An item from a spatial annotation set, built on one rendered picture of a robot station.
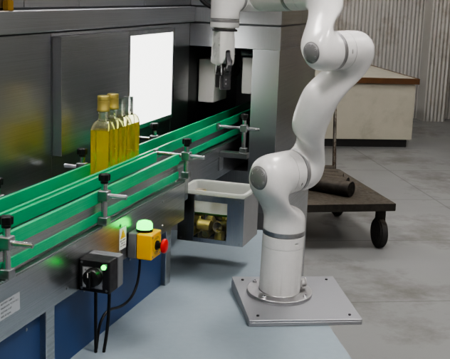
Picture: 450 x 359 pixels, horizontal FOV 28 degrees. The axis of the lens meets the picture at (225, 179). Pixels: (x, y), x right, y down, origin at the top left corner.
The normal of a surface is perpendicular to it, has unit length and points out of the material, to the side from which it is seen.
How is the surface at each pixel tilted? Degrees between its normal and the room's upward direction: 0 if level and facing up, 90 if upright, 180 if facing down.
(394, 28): 90
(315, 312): 3
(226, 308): 0
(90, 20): 90
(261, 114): 90
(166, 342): 0
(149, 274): 90
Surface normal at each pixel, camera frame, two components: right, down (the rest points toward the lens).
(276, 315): 0.05, -0.96
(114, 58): 0.95, 0.10
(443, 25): 0.14, 0.22
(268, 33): -0.30, 0.19
